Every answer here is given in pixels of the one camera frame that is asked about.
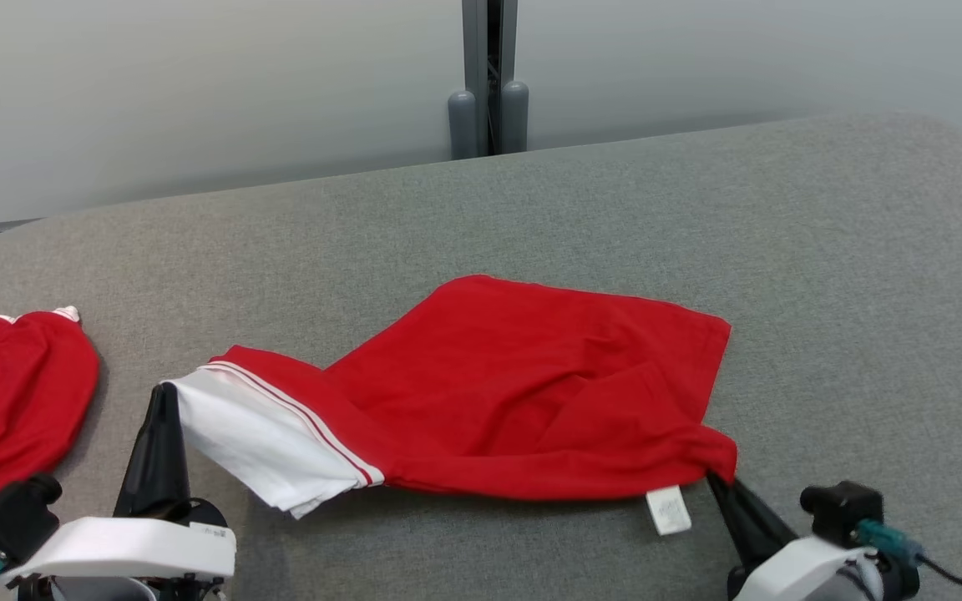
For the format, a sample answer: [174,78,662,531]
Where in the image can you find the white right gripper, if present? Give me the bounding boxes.
[705,474,866,601]

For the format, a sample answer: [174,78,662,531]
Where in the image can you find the red shorts with white stripes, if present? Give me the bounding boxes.
[0,306,103,523]

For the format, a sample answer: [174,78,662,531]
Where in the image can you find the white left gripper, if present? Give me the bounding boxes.
[1,381,238,587]

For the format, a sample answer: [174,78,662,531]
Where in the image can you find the grey partition post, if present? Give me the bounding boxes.
[447,0,530,160]

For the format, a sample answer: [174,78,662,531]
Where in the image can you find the red basketball jersey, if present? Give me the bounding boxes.
[161,274,739,537]

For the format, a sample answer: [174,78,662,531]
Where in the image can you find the grey fabric sofa cushion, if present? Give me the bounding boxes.
[0,111,962,601]

